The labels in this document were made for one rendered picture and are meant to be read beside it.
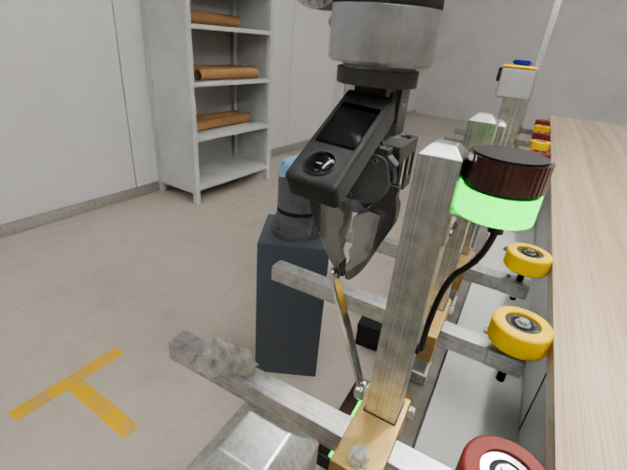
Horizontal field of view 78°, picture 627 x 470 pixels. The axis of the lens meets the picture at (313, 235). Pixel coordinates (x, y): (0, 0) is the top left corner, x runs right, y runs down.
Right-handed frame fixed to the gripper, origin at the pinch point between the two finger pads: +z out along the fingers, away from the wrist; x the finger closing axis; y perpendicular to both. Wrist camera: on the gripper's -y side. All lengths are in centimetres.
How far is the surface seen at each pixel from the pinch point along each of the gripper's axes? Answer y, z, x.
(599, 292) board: 38, 12, -31
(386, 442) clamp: -5.5, 14.9, -9.4
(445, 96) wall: 808, 73, 144
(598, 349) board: 20.6, 12.2, -29.6
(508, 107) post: 73, -10, -8
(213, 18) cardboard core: 222, -25, 214
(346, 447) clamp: -8.2, 14.8, -6.0
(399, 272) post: -2.8, -3.7, -6.5
